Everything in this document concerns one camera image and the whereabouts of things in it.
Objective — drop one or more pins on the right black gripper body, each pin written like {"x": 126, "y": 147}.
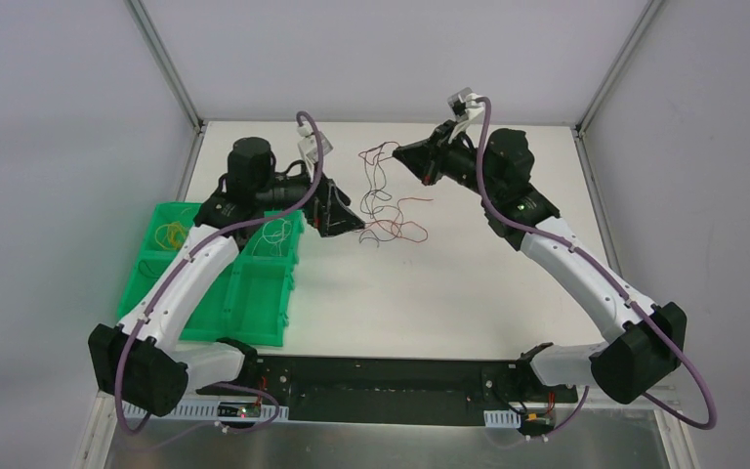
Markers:
{"x": 436, "y": 159}

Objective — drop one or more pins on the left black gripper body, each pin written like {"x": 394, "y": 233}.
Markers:
{"x": 323, "y": 206}

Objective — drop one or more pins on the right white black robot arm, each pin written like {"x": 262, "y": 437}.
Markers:
{"x": 634, "y": 354}

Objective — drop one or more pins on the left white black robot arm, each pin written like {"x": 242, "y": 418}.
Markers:
{"x": 136, "y": 359}

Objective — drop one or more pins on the green plastic compartment bin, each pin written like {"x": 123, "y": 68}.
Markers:
{"x": 248, "y": 301}

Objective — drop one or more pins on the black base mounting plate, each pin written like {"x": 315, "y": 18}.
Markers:
{"x": 397, "y": 391}

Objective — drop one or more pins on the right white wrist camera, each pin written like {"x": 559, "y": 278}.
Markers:
{"x": 467, "y": 107}

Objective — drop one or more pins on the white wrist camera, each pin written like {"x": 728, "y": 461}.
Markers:
{"x": 467, "y": 107}
{"x": 307, "y": 146}

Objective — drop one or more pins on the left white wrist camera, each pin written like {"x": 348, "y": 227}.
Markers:
{"x": 307, "y": 146}

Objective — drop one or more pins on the left white cable duct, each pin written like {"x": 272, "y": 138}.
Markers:
{"x": 229, "y": 411}

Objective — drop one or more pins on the white cable duct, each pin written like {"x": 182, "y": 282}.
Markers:
{"x": 229, "y": 411}
{"x": 501, "y": 419}

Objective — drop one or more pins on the right white cable duct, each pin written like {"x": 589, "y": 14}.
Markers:
{"x": 501, "y": 419}

